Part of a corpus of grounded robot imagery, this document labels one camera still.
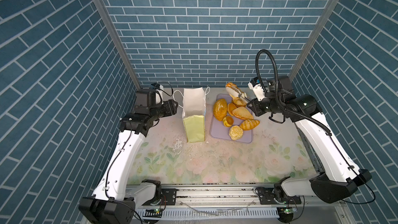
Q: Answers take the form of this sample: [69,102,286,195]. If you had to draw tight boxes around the triangular pastry bread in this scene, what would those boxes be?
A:
[232,106,254,120]

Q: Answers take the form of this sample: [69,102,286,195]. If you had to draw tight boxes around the ridged golden loaf bread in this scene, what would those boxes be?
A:
[239,119,260,131]

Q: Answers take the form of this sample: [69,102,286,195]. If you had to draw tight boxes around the pretzel ring bread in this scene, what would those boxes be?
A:
[226,83,238,98]

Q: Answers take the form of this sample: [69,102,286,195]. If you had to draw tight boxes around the white and green paper bag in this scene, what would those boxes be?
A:
[172,87,210,143]

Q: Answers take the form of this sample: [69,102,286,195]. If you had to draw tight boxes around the round pale bun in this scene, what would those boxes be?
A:
[229,125,244,141]

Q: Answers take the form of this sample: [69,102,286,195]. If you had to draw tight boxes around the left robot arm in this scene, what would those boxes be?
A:
[78,83,178,224]

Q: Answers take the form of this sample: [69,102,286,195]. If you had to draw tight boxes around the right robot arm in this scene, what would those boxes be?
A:
[247,76,372,203]

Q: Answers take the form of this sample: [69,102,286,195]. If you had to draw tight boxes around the sugar-topped knotted bread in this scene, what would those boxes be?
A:
[232,98,247,107]

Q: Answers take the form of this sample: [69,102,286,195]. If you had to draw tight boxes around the small yellow tart bread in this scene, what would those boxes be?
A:
[222,116,234,128]

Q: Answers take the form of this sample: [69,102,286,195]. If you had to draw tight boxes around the large oval brown bread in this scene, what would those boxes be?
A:
[213,99,228,121]

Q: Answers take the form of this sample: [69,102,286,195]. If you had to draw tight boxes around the small round orange bun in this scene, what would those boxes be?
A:
[228,102,237,116]

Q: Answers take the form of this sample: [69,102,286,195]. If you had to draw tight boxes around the floral table mat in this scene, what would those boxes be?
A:
[128,88,316,185]

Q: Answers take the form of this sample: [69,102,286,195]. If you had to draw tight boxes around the lilac plastic tray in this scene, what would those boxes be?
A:
[209,107,253,144]

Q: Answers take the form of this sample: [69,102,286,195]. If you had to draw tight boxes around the black corrugated cable hose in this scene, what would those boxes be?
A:
[254,49,332,136]

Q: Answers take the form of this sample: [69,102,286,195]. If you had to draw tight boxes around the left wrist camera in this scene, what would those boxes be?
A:
[149,82,174,104]

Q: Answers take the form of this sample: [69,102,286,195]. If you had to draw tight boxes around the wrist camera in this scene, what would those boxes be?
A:
[149,82,174,104]
[248,77,267,102]

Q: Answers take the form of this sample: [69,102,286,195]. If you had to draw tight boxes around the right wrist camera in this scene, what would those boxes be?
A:
[248,77,267,102]

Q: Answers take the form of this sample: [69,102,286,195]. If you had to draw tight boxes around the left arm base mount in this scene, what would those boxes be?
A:
[136,179,177,206]

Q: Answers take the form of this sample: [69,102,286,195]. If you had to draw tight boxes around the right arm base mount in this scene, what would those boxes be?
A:
[254,177,302,205]

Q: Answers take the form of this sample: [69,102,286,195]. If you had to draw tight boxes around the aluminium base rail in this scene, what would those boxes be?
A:
[129,184,354,224]

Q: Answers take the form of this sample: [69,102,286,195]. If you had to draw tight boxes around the aluminium corner post right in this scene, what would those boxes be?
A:
[289,0,339,81]

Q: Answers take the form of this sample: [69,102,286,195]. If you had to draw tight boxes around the aluminium corner post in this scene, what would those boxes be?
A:
[289,0,339,81]
[92,0,141,89]

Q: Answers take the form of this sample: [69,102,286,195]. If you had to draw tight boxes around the aluminium corner post left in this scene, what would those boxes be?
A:
[92,0,141,89]

